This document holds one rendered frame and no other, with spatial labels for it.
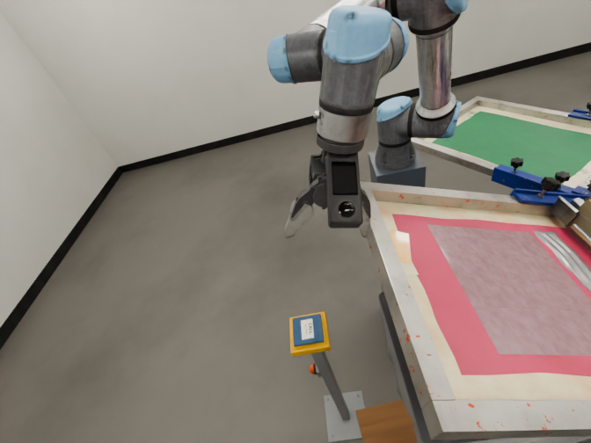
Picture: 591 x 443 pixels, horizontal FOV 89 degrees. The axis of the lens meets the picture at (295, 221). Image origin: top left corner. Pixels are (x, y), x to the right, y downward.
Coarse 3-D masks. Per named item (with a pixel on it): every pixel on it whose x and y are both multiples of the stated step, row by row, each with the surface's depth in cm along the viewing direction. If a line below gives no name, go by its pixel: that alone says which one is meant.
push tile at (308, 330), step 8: (296, 320) 104; (304, 320) 104; (312, 320) 103; (320, 320) 102; (296, 328) 102; (304, 328) 101; (312, 328) 101; (320, 328) 100; (296, 336) 100; (304, 336) 99; (312, 336) 99; (320, 336) 98; (296, 344) 98; (304, 344) 98
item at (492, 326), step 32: (448, 288) 63; (480, 288) 64; (512, 288) 66; (544, 288) 67; (576, 288) 68; (448, 320) 57; (480, 320) 58; (512, 320) 59; (544, 320) 60; (576, 320) 62; (480, 352) 53; (512, 352) 54; (544, 352) 55; (576, 352) 56
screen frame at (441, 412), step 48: (384, 192) 82; (432, 192) 84; (480, 192) 88; (384, 240) 66; (384, 288) 60; (432, 384) 44; (432, 432) 42; (480, 432) 41; (528, 432) 42; (576, 432) 43
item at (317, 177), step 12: (324, 144) 43; (336, 144) 42; (360, 144) 43; (312, 156) 52; (324, 156) 50; (312, 168) 50; (324, 168) 49; (312, 180) 54; (324, 180) 47; (324, 192) 48; (324, 204) 49
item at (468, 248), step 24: (408, 216) 80; (432, 240) 74; (456, 240) 75; (480, 240) 77; (504, 240) 78; (528, 240) 80; (576, 240) 83; (432, 264) 68; (456, 264) 69; (480, 264) 70; (504, 264) 71; (528, 264) 72; (552, 264) 74
